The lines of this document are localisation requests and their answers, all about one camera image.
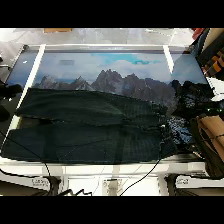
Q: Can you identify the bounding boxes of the dark green pants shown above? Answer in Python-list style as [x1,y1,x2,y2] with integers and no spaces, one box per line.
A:
[0,87,180,165]

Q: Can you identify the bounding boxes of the black cable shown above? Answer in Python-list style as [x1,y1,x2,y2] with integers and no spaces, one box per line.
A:
[119,123,167,197]
[0,129,53,180]

